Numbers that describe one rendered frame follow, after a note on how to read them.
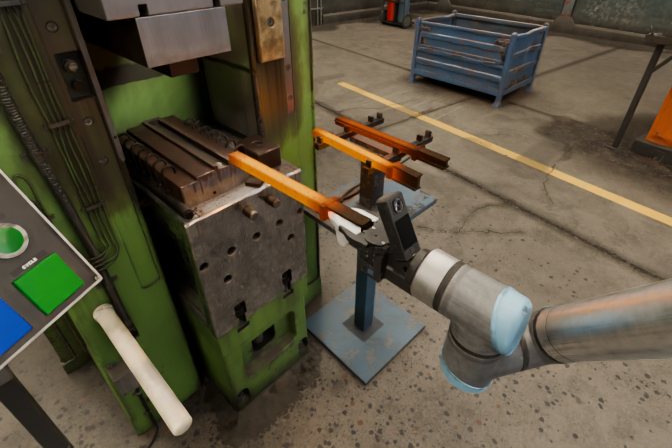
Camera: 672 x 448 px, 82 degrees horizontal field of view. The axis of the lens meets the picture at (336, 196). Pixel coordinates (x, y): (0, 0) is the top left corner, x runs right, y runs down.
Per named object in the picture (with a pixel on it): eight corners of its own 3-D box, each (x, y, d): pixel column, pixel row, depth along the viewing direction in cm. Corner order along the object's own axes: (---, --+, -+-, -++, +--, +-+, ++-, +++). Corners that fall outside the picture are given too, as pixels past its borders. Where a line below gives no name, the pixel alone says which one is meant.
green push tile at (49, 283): (85, 282, 70) (55, 251, 67) (48, 315, 63) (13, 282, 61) (80, 284, 71) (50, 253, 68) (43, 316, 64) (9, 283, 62)
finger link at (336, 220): (319, 238, 77) (356, 259, 72) (319, 214, 73) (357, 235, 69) (329, 230, 79) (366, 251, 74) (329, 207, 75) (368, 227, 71)
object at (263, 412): (351, 372, 160) (351, 370, 159) (231, 495, 125) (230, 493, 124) (288, 318, 182) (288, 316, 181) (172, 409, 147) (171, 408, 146)
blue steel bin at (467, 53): (533, 90, 445) (552, 23, 405) (498, 108, 401) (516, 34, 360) (444, 68, 519) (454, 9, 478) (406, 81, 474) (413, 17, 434)
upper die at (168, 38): (231, 50, 91) (225, 6, 86) (148, 68, 79) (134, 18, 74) (150, 26, 115) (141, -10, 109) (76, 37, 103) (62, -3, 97)
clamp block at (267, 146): (283, 164, 118) (281, 145, 114) (260, 174, 113) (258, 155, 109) (258, 151, 125) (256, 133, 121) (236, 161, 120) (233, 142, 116)
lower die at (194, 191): (250, 179, 111) (246, 153, 106) (186, 209, 99) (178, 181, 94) (177, 135, 135) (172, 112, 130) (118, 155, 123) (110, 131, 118)
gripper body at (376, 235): (352, 267, 73) (406, 303, 66) (355, 232, 68) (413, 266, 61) (378, 247, 77) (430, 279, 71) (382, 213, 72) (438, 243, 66)
